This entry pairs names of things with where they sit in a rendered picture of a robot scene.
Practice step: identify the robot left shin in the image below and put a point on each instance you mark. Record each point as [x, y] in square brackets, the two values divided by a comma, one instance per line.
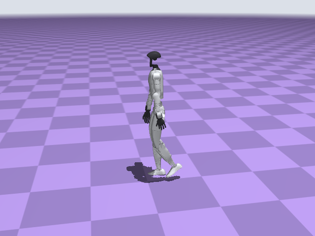
[165, 154]

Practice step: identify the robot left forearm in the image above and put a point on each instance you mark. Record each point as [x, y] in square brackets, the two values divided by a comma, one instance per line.
[157, 102]

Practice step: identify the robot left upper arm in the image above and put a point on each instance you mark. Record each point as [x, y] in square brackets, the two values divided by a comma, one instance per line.
[156, 80]

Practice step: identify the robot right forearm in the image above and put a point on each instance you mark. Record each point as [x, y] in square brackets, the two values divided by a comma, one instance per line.
[149, 102]

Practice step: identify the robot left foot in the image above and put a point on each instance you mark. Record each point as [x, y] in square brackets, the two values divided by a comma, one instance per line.
[174, 170]

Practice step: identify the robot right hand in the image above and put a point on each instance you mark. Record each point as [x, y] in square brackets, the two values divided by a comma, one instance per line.
[146, 115]

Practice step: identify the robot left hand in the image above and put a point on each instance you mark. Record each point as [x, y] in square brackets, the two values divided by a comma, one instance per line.
[160, 122]

